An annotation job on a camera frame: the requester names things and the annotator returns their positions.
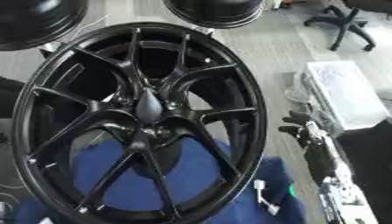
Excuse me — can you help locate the white cable adapter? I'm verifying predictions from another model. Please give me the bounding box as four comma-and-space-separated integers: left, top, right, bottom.
252, 179, 282, 217

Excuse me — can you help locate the black round wheel rim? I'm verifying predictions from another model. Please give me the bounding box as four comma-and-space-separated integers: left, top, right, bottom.
160, 0, 267, 30
0, 0, 91, 52

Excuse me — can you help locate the black office chair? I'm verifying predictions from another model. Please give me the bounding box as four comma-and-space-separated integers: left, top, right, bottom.
303, 0, 392, 53

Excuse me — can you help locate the black spoked wheel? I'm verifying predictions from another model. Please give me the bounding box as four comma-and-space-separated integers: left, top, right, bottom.
10, 21, 270, 224

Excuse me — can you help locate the white plastic-wrapped box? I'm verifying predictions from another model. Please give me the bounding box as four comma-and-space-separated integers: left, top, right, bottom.
301, 60, 392, 131

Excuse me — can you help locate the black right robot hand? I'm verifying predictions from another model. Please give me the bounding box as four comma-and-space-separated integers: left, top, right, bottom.
276, 109, 343, 186

